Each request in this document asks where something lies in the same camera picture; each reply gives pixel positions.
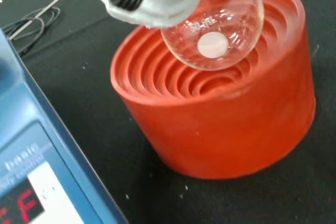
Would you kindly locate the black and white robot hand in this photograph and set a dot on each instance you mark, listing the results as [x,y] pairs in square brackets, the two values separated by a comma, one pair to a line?
[157,6]

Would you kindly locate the heater with blue base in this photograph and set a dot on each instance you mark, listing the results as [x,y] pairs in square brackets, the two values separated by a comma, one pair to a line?
[52,155]

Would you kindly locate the black bench cloth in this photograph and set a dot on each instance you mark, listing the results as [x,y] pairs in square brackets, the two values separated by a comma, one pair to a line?
[92,58]

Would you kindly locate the orange ribbed flask stand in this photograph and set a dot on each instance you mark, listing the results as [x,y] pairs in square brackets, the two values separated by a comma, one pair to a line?
[223,134]

